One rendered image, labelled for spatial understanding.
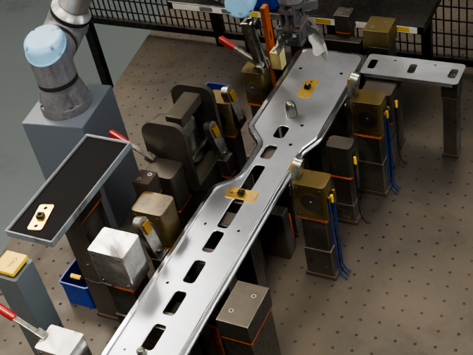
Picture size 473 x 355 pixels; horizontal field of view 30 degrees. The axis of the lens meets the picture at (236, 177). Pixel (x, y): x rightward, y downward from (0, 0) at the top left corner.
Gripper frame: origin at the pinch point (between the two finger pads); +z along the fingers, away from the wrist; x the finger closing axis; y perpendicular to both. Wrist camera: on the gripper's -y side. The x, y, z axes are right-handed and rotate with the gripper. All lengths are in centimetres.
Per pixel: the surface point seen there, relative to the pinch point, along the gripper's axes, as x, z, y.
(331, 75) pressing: 4.4, 11.3, -7.5
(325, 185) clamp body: 22.0, 6.5, 42.2
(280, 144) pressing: 2.0, 11.1, 25.6
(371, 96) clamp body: 21.7, 6.7, 5.4
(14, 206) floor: -160, 111, -11
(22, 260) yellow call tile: -31, -5, 94
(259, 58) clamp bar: -13.4, 1.3, 1.5
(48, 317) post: -30, 14, 95
